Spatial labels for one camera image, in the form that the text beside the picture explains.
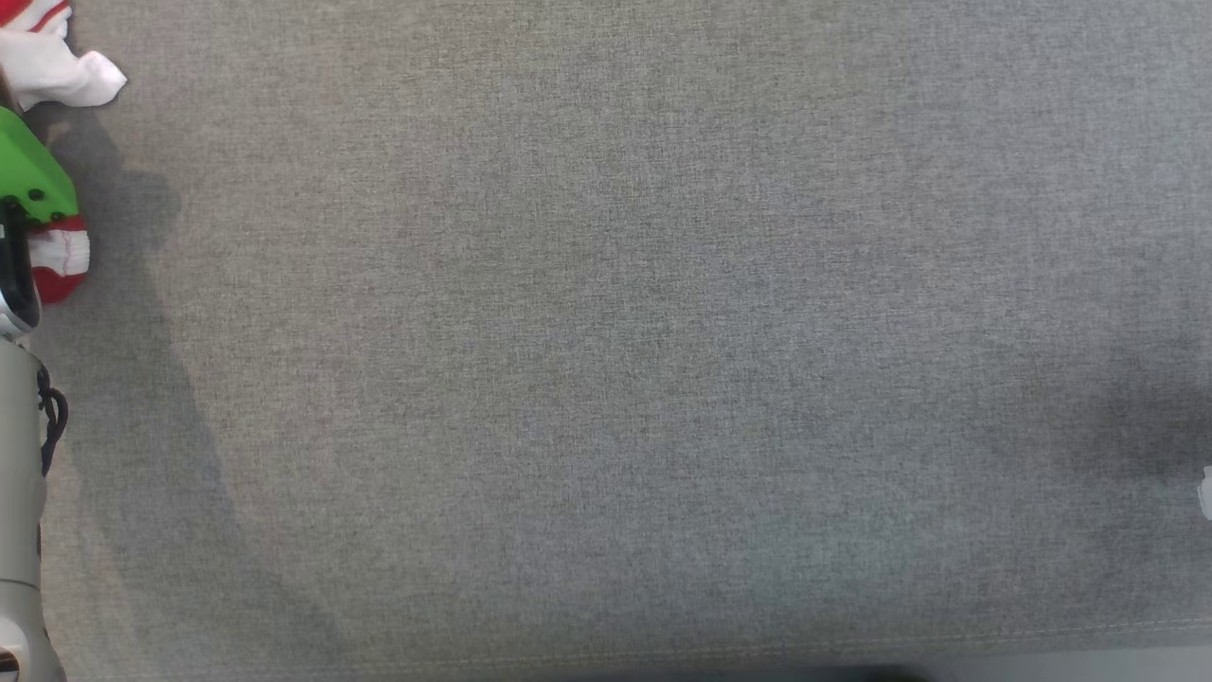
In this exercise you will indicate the grey fabric sofa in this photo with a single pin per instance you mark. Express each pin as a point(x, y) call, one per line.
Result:
point(606, 341)

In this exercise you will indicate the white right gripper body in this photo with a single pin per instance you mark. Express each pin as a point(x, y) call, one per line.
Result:
point(1206, 494)

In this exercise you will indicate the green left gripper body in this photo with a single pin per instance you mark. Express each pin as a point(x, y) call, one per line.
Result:
point(33, 180)

